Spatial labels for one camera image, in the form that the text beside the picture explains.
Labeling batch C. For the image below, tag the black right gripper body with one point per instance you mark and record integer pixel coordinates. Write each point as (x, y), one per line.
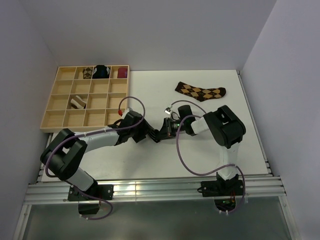
(173, 127)

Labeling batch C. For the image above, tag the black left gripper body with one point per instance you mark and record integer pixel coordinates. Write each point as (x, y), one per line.
(140, 131)

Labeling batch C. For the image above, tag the black white striped sock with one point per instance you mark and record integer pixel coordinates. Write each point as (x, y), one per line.
(155, 135)

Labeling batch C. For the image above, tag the tan brown striped sock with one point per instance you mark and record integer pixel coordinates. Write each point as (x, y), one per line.
(76, 102)

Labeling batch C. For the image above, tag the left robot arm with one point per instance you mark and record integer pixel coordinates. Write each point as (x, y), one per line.
(65, 153)

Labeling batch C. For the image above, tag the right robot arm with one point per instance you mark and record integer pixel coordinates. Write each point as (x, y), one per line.
(225, 127)

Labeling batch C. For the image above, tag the brown argyle sock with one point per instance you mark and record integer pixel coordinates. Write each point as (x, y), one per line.
(200, 94)

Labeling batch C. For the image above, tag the rolled red sock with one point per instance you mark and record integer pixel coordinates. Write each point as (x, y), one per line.
(122, 73)

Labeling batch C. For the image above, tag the wooden compartment tray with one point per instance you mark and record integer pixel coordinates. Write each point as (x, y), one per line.
(104, 97)

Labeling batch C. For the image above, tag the rolled black blue sock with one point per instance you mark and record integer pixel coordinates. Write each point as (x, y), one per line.
(101, 72)

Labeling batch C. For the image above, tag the rolled argyle sock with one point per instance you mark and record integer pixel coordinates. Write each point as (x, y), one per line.
(87, 72)

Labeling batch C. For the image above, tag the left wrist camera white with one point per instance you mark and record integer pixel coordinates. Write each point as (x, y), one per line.
(123, 112)

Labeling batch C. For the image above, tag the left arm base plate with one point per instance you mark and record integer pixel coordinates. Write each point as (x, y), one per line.
(91, 200)

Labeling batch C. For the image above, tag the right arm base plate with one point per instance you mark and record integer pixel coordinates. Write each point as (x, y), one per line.
(228, 189)

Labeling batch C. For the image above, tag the aluminium rail frame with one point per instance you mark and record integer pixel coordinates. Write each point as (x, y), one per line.
(155, 197)

